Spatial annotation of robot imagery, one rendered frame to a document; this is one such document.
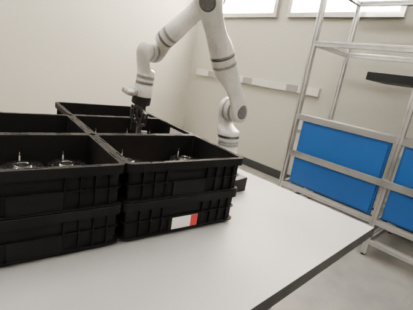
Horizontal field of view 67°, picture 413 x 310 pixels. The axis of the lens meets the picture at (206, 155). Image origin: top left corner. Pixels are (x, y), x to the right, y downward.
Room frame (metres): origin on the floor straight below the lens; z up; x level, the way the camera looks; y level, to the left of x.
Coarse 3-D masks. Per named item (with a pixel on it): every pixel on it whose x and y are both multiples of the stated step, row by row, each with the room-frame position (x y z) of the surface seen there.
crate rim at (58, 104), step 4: (56, 104) 1.41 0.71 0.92; (60, 104) 1.40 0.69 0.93; (72, 104) 1.48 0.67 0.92; (76, 104) 1.49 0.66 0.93; (80, 104) 1.50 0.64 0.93; (84, 104) 1.51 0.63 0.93; (88, 104) 1.53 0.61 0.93; (92, 104) 1.54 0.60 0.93; (96, 104) 1.56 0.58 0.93; (60, 108) 1.34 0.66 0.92; (64, 108) 1.31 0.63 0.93; (60, 112) 1.34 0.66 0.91; (64, 112) 1.28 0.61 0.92; (68, 112) 1.25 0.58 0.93; (116, 116) 1.32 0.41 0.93; (120, 116) 1.34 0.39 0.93; (124, 116) 1.35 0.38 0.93; (128, 116) 1.37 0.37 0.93; (152, 116) 1.48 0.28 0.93
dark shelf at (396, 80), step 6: (372, 72) 2.43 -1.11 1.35; (366, 78) 2.45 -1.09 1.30; (372, 78) 2.42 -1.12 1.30; (378, 78) 2.39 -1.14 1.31; (384, 78) 2.37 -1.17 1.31; (390, 78) 2.34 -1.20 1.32; (396, 78) 2.31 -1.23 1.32; (402, 78) 2.29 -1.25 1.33; (408, 78) 2.26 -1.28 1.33; (390, 84) 2.66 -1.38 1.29; (396, 84) 2.47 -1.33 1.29; (402, 84) 2.33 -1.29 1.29; (408, 84) 2.25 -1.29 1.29
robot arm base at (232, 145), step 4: (216, 140) 1.29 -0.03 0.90; (220, 140) 1.26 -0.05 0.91; (224, 140) 1.25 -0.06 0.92; (228, 140) 1.24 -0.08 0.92; (232, 140) 1.25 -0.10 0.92; (236, 140) 1.26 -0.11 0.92; (216, 144) 1.28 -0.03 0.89; (220, 144) 1.25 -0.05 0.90; (224, 144) 1.25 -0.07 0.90; (228, 144) 1.24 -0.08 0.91; (232, 144) 1.25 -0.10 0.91; (236, 144) 1.26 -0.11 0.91; (228, 148) 1.24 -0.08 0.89; (232, 148) 1.25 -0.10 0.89; (236, 148) 1.27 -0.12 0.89; (236, 152) 1.27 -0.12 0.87
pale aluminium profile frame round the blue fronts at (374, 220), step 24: (360, 0) 3.20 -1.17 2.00; (408, 0) 2.96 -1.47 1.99; (312, 48) 2.77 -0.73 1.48; (360, 48) 2.50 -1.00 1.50; (384, 48) 2.38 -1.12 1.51; (408, 48) 2.28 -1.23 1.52; (336, 96) 3.23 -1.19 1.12; (408, 120) 2.18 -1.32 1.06; (288, 144) 2.78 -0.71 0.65; (288, 168) 2.78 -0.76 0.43; (336, 168) 2.43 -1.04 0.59; (312, 192) 2.58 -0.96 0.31; (384, 192) 2.18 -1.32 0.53; (408, 192) 2.07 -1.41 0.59; (360, 216) 2.27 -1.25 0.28
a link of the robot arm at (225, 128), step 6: (222, 102) 1.27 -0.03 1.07; (228, 102) 1.25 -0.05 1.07; (222, 108) 1.26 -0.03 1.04; (228, 108) 1.24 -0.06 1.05; (222, 114) 1.26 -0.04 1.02; (222, 120) 1.28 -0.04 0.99; (228, 120) 1.27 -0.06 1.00; (216, 126) 1.28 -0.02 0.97; (222, 126) 1.27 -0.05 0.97; (228, 126) 1.28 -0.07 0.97; (234, 126) 1.31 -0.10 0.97; (222, 132) 1.25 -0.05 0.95; (228, 132) 1.25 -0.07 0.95; (234, 132) 1.25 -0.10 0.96; (228, 138) 1.24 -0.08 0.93; (234, 138) 1.25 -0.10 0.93
